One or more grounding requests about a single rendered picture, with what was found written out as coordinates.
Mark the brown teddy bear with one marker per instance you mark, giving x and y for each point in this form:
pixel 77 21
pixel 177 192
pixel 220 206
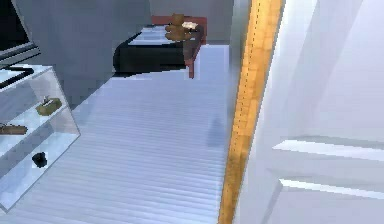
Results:
pixel 177 28

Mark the white pillow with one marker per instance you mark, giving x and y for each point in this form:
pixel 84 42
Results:
pixel 190 25

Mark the white room door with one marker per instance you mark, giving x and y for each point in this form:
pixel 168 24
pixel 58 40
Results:
pixel 310 116

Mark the olive green box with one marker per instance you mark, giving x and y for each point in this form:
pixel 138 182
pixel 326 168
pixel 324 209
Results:
pixel 49 107

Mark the small black cup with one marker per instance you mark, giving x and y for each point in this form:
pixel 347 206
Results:
pixel 39 159

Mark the white shelf unit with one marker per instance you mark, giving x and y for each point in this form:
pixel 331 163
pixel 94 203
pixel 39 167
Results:
pixel 20 140

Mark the brown flat object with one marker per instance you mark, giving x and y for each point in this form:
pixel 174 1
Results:
pixel 12 129

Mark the black television set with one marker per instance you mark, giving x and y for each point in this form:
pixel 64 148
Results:
pixel 11 30

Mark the red frame bed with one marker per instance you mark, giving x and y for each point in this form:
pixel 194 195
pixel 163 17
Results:
pixel 150 56

